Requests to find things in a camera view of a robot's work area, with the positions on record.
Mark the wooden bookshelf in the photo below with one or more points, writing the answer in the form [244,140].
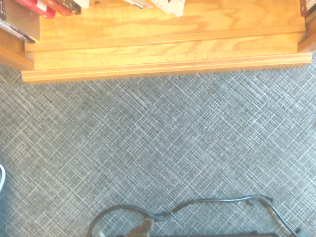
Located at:
[148,49]

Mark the brown tape piece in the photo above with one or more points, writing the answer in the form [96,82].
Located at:
[144,227]

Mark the white book with red print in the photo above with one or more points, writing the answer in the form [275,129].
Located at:
[172,8]

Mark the thin white book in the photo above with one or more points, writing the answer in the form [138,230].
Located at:
[135,3]

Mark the small white book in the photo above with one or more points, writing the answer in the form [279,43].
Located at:
[82,3]

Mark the dark brown book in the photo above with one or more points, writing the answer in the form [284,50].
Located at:
[74,8]

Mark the orange brown book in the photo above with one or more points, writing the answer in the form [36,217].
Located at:
[58,7]

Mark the thick book with tan pages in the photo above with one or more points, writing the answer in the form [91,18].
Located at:
[22,22]

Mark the white curved plastic object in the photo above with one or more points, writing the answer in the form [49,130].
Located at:
[2,177]

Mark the tall standing book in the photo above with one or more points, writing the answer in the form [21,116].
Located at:
[309,10]

